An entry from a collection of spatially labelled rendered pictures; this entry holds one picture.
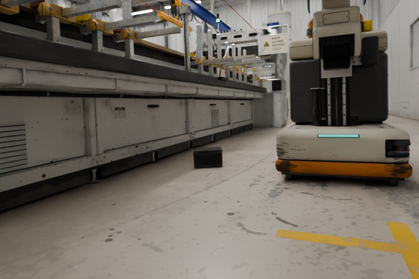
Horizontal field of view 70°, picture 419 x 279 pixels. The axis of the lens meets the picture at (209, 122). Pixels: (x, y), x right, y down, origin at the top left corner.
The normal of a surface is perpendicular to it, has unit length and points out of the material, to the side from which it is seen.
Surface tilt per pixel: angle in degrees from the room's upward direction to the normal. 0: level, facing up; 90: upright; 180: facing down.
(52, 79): 90
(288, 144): 90
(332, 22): 98
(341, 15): 98
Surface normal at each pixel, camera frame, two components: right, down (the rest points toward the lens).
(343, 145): -0.38, 0.07
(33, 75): 0.93, -0.01
